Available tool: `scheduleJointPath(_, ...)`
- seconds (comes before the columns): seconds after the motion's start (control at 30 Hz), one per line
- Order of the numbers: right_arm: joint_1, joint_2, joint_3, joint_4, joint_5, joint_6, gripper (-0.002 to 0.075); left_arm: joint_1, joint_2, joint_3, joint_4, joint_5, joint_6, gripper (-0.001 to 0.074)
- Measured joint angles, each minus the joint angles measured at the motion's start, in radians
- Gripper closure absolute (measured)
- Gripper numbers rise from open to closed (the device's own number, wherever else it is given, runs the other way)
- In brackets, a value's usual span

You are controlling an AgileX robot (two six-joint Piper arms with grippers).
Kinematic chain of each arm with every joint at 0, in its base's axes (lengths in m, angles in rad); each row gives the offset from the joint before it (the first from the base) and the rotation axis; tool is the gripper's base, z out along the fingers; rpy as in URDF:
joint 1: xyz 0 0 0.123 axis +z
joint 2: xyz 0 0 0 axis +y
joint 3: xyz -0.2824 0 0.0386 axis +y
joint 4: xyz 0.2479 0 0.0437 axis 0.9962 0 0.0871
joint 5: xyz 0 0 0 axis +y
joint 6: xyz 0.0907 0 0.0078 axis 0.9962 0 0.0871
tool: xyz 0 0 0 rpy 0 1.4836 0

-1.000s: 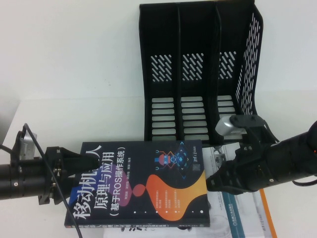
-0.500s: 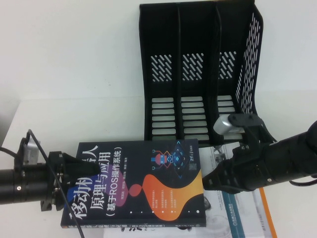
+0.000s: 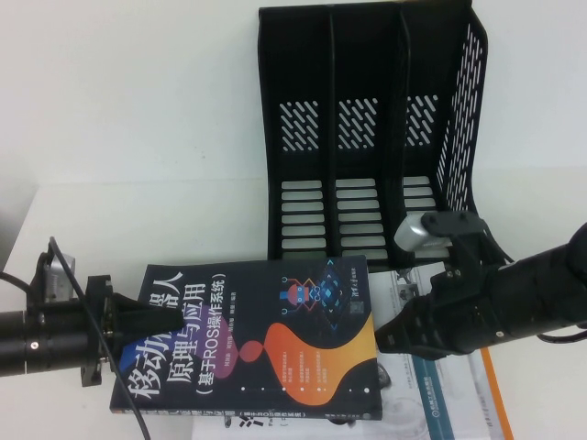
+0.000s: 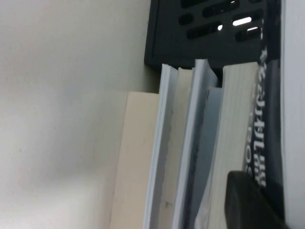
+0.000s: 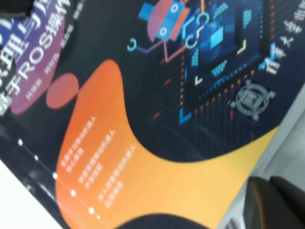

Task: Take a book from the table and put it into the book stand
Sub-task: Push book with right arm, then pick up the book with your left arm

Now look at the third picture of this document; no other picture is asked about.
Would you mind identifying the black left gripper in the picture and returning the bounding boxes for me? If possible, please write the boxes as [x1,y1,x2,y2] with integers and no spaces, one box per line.
[80,273,183,389]

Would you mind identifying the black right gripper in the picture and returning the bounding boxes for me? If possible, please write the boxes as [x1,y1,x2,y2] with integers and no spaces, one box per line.
[374,237,506,359]

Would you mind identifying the dark robot textbook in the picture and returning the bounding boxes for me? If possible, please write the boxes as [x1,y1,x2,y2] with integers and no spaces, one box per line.
[108,254,384,421]

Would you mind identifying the white car suspension book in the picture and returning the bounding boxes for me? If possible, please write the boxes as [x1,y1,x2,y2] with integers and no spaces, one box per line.
[192,267,465,440]

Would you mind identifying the orange edged book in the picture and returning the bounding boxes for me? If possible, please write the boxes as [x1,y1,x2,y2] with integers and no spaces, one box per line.
[453,346,515,440]

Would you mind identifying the black plastic book stand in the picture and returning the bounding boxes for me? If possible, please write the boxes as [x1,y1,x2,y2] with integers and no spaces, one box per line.
[255,0,511,277]

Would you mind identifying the black camera cable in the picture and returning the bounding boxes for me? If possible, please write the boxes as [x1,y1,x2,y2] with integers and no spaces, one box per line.
[48,235,153,440]

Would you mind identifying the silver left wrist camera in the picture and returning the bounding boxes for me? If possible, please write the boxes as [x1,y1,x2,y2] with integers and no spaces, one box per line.
[34,250,78,306]

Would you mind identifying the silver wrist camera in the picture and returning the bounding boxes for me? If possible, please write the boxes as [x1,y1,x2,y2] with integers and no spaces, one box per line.
[34,250,78,306]
[394,214,455,254]

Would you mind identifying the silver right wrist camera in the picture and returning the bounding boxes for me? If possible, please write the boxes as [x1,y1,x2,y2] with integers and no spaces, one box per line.
[394,214,455,254]

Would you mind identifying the black right camera bracket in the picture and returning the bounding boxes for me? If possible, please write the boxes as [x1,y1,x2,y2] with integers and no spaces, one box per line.
[420,209,489,240]

